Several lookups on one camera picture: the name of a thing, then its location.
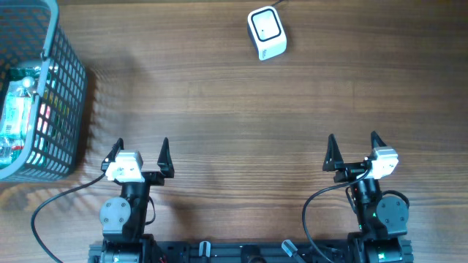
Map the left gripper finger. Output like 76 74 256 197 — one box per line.
157 137 174 175
103 137 124 164

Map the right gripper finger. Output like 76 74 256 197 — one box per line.
371 131 387 149
322 134 344 171

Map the teal snack packet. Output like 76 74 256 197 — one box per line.
1 80 34 147

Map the yellow liquid bottle silver cap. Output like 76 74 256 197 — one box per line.
20 76 38 97

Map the green sponge package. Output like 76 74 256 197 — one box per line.
7 60 42 82

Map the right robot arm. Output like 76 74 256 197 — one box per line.
322 131 414 263

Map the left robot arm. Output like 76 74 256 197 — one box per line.
88 138 175 263

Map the white barcode scanner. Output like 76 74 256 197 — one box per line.
247 6 287 61

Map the grey plastic mesh basket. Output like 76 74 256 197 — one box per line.
1 1 87 182

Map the right camera cable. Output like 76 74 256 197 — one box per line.
301 168 373 263

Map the camera cable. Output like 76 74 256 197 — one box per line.
301 168 373 263
30 172 107 263

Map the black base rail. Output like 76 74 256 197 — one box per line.
88 240 415 263

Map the left camera cable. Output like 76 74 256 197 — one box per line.
30 172 107 263

